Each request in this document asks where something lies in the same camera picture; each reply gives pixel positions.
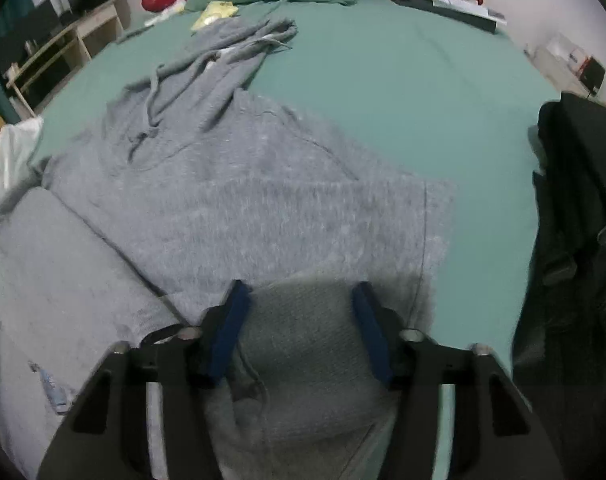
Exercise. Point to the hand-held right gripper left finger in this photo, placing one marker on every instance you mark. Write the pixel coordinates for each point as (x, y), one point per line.
(227, 335)

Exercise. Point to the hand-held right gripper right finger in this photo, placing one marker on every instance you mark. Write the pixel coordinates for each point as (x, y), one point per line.
(374, 335)

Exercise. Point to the grey hoodie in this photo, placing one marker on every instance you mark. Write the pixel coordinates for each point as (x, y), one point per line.
(243, 195)

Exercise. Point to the black bag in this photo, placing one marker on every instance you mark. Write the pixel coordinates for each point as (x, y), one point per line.
(578, 260)

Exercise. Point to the bed with green sheet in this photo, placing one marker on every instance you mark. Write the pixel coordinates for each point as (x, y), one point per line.
(383, 85)

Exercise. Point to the white cloth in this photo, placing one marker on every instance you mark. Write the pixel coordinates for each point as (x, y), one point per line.
(8, 160)

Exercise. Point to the white nightstand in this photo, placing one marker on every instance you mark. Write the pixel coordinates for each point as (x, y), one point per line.
(558, 60)

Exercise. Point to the wooden desk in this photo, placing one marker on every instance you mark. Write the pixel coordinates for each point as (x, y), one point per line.
(78, 35)

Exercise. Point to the teal curtain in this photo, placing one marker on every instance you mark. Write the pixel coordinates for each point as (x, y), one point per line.
(3, 35)

